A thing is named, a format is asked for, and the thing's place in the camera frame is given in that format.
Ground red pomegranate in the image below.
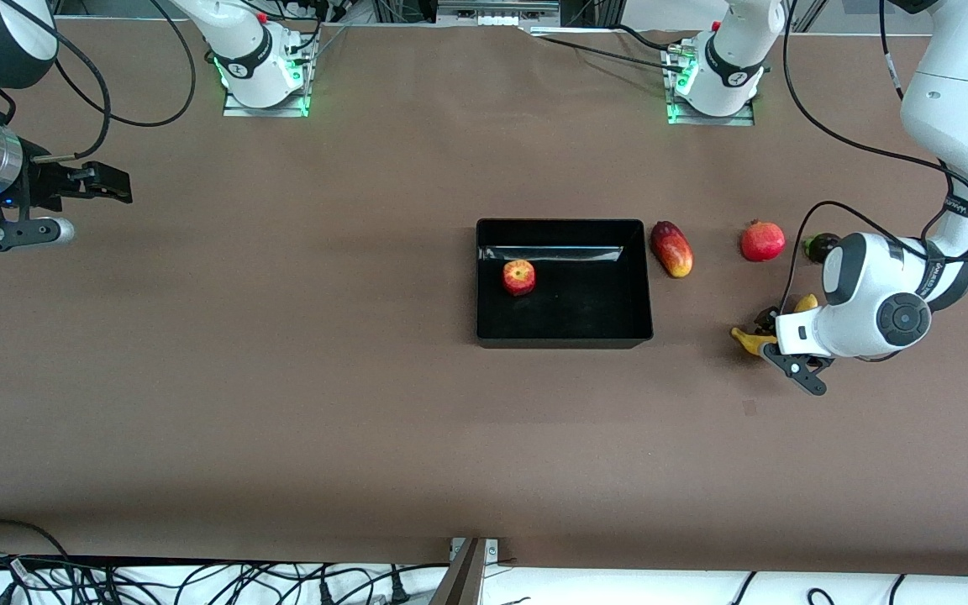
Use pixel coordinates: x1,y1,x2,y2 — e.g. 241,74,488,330
740,219,787,263

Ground black plastic box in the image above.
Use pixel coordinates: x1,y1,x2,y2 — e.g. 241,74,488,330
476,218,655,350

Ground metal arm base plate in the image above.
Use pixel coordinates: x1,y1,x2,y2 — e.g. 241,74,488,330
222,50,314,118
665,46,756,127

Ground aluminium profile post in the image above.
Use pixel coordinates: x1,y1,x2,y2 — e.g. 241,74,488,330
429,538,489,605

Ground yellow banana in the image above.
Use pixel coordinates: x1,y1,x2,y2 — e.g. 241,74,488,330
730,293,819,359

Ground small metal corner bracket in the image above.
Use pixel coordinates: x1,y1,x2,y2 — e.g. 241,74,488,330
449,538,502,564

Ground dark purple mangosteen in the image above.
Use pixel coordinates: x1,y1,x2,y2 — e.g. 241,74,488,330
802,233,840,264

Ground silver metal frame bracket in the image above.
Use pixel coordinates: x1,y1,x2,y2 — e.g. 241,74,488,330
438,0,560,18

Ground red yellow mango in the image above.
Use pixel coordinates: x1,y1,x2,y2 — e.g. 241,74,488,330
650,220,694,279

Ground red apple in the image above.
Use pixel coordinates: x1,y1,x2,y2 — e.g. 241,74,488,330
502,259,537,297

